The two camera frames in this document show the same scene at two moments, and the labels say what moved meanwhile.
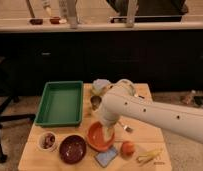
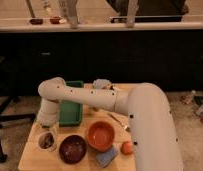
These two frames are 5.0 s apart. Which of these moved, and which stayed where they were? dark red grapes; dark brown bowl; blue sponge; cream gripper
Moved: cream gripper
Stayed: dark red grapes; dark brown bowl; blue sponge
